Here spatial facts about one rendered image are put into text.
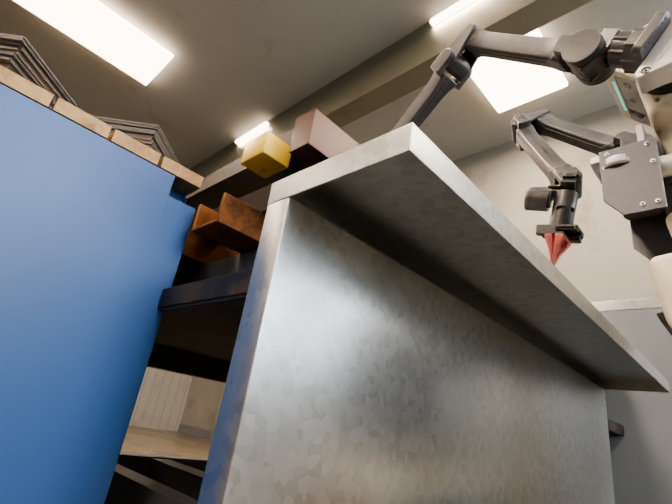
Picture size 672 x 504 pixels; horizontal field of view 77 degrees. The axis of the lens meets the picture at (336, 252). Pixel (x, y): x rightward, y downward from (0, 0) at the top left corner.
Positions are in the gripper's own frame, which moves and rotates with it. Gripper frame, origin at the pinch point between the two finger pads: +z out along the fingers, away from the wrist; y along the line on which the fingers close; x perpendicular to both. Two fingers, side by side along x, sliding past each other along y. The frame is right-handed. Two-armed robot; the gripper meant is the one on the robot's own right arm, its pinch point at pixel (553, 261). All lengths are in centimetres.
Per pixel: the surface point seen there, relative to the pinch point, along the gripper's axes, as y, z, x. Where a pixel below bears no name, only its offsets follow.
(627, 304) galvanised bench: -1, -13, 81
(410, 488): 10, 52, -57
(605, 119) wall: -78, -231, 255
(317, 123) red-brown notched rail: -4, 10, -80
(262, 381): 8, 44, -83
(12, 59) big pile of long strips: -32, 15, -112
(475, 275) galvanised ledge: 8, 21, -49
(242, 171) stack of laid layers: -25, 14, -77
